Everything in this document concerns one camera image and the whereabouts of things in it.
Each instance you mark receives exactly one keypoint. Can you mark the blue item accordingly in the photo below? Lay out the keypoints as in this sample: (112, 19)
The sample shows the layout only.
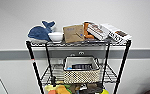
(69, 68)

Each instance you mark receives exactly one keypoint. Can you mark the white box with orange print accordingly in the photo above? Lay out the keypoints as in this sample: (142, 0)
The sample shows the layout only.
(98, 30)

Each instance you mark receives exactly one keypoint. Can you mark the yellow orange toy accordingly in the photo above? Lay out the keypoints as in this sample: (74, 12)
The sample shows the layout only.
(63, 90)

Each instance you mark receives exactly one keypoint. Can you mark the white box with dark print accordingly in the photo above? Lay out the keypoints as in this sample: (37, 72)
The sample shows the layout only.
(119, 34)

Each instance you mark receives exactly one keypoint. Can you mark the white bowl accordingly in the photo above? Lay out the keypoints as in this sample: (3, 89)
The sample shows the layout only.
(55, 36)

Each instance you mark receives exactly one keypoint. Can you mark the pale woven basket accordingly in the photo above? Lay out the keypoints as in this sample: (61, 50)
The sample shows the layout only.
(81, 76)

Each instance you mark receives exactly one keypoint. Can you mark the blue whale plush toy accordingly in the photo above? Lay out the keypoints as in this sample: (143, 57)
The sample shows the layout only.
(38, 32)

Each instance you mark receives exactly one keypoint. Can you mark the brown paper bag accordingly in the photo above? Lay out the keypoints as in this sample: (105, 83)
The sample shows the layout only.
(73, 33)

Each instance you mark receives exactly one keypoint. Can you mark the yellow and blue toy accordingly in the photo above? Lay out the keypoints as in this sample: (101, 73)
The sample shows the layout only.
(104, 92)

